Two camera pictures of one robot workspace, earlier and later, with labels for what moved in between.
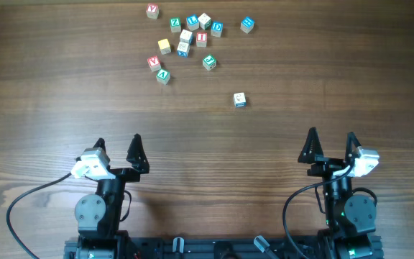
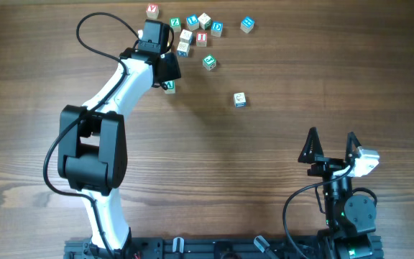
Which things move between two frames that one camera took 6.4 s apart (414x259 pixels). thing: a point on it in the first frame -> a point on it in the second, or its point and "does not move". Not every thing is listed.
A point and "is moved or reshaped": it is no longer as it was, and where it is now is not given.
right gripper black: (326, 166) does not move
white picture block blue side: (239, 100) does not move
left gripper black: (139, 165) -> (176, 70)
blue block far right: (247, 24) does not move
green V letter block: (163, 76) is moved or reshaped
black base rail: (218, 247) does not move
